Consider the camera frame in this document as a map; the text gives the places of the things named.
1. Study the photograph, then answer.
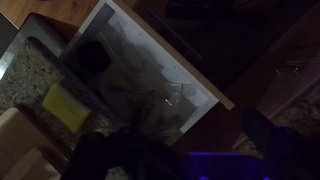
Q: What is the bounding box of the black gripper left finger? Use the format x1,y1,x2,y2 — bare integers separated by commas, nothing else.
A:
61,132,138,180

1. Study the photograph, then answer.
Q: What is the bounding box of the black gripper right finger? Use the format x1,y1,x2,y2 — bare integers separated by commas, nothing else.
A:
242,108,320,180

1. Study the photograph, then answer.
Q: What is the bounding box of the yellow sponge pack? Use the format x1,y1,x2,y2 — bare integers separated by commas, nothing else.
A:
42,83,91,133

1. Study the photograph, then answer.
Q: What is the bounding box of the open white drawer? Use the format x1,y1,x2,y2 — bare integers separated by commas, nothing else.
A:
62,0,234,145

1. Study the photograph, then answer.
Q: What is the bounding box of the wooden cutting board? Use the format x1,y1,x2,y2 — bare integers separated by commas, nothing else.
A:
0,108,68,180

